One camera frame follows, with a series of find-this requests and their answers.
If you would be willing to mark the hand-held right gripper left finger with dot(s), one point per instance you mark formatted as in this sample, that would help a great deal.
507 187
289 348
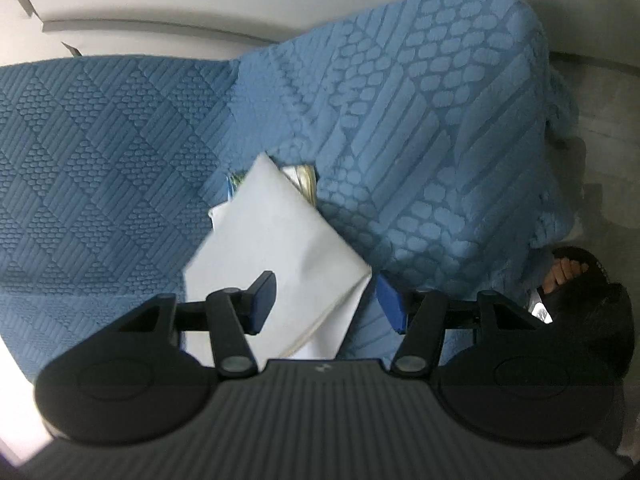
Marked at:
261 310

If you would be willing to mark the person's left hand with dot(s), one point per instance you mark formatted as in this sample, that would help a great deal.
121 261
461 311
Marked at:
562 270

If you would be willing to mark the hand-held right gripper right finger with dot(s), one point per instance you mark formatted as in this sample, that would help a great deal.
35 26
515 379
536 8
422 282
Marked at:
390 302

